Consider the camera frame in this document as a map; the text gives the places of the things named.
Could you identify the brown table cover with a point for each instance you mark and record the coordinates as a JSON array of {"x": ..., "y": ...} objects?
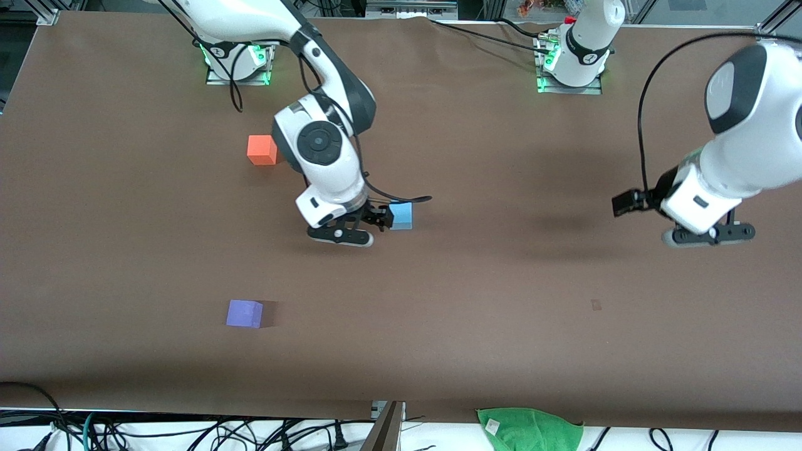
[{"x": 470, "y": 300}]

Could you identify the orange block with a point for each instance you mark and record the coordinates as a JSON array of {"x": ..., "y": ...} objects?
[{"x": 260, "y": 150}]

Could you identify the grey box with ports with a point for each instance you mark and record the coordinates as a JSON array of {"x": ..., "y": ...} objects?
[{"x": 410, "y": 7}]

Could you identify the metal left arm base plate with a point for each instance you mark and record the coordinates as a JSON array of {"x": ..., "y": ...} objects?
[{"x": 594, "y": 88}]

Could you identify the green cloth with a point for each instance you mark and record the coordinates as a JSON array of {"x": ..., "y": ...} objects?
[{"x": 529, "y": 431}]

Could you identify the purple block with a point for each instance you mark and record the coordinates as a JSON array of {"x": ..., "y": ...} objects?
[{"x": 243, "y": 314}]

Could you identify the blue block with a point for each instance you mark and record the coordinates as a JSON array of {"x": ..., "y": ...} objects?
[{"x": 402, "y": 216}]

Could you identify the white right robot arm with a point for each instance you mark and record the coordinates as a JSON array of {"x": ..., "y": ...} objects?
[{"x": 319, "y": 144}]

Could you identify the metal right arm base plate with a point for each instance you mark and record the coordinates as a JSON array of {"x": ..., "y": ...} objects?
[{"x": 216, "y": 78}]

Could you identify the black power plug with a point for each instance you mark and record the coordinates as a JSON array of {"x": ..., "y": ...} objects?
[{"x": 339, "y": 437}]

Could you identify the aluminium corner bracket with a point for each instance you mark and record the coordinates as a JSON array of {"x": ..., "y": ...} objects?
[
  {"x": 765, "y": 31},
  {"x": 49, "y": 16}
]

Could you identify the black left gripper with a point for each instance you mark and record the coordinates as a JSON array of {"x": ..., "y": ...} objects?
[{"x": 662, "y": 185}]

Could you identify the grey metal post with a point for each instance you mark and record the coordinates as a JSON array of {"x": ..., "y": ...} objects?
[{"x": 383, "y": 432}]

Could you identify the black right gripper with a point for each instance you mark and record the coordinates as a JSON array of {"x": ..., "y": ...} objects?
[{"x": 371, "y": 215}]

